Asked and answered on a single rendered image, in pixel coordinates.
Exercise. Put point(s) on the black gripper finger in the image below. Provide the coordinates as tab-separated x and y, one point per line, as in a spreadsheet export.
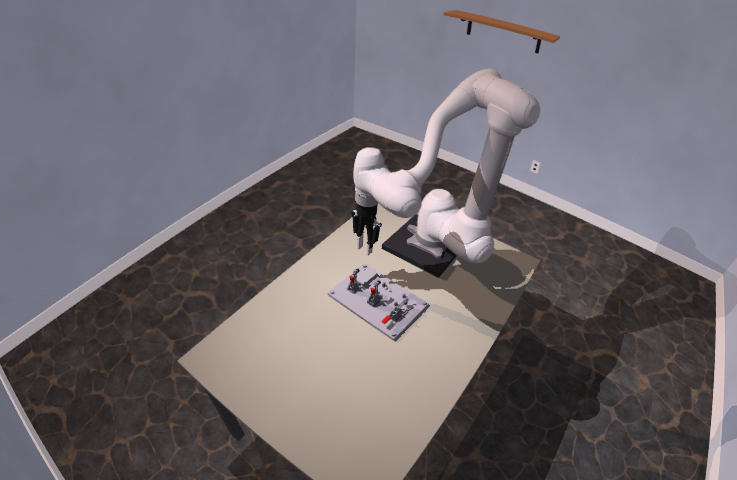
357	223
372	235

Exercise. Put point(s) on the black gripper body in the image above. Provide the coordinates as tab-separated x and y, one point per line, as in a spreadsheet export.
367	213

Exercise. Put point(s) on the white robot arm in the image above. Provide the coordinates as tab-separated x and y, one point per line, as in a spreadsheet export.
468	233

